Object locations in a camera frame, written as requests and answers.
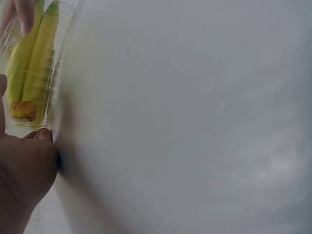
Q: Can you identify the person's right hand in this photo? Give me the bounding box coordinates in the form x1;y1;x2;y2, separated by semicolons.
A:
0;0;36;36

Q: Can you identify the person's left hand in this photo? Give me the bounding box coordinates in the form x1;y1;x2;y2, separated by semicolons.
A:
0;74;59;234

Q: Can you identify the clear plastic container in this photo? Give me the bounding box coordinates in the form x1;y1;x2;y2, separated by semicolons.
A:
0;0;86;137

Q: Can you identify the yellow banana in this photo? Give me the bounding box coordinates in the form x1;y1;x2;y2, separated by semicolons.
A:
6;0;46;120
22;0;61;120

